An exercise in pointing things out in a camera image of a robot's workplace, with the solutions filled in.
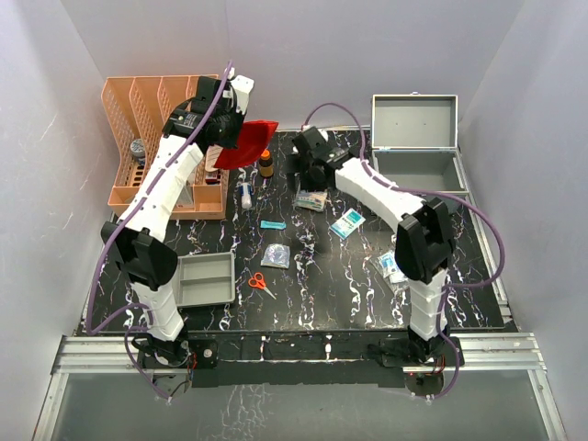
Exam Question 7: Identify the clear bag white blue items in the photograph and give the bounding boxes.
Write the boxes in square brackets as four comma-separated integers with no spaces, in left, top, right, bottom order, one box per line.
[375,251,408,290]

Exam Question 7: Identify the white blue bandage roll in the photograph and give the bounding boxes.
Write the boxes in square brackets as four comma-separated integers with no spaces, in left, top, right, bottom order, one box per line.
[240,182,253,209]

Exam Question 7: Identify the red first aid kit pouch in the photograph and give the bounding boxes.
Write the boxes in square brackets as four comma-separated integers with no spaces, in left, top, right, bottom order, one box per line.
[214,120,278,170]

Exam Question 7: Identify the teal wipe packet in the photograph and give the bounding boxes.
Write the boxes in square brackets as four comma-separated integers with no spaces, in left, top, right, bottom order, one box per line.
[260,220,287,231]

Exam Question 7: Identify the white oval barcode package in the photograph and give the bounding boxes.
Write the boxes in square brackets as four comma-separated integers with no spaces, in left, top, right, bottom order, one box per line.
[205,145,223,173]

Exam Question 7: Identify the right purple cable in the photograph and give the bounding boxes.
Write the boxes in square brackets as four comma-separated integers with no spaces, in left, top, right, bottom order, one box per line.
[300,103,506,400]

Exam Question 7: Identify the blue item clear bag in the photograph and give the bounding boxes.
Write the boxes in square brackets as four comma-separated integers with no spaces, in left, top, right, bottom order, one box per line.
[261,243,290,269]

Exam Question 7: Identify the white teal sachet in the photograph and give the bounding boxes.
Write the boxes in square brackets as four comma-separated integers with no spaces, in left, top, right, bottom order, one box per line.
[330,209,366,240]

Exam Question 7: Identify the grey plastic divided tray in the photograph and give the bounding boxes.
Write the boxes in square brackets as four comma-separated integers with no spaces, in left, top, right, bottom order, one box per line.
[173,252,235,308]

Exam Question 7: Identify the aluminium frame rail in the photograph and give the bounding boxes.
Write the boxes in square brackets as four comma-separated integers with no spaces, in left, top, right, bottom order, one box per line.
[34,333,567,440]

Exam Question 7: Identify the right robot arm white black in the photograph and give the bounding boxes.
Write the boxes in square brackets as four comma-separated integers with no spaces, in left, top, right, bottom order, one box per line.
[287,127,456,365]

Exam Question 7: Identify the gauze pack clear wrapper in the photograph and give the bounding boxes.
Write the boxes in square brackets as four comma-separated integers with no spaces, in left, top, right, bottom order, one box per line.
[293,189,328,212]

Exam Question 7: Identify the grey metal case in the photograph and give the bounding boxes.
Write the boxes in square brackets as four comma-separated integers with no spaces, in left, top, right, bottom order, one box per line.
[370,93,469,198]

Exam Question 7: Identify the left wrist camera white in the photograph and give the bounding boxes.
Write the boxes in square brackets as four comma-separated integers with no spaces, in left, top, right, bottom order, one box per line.
[222,68,254,116]

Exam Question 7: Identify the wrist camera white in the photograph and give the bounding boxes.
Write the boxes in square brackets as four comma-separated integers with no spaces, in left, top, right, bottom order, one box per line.
[222,68,254,116]
[300,126,329,145]

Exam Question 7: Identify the red white small box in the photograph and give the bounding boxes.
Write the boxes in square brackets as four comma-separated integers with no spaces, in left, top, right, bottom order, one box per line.
[204,170,221,185]

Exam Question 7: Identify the brown bottle orange cap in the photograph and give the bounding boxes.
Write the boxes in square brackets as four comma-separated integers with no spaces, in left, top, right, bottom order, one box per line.
[258,149,274,178]

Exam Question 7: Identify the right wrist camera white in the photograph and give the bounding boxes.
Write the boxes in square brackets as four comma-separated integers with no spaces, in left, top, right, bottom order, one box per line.
[300,126,329,145]

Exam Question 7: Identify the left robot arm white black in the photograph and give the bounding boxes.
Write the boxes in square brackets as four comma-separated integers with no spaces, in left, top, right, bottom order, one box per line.
[101,74,254,367]

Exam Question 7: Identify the orange plastic file organizer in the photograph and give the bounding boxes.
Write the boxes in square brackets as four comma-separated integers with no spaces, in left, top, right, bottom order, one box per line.
[101,75,229,221]

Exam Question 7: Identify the round tape tin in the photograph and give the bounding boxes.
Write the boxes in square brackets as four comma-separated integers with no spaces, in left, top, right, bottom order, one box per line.
[130,139,145,161]

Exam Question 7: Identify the orange handled scissors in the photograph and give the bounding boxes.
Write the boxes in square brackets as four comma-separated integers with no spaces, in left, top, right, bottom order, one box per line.
[248,272,276,300]

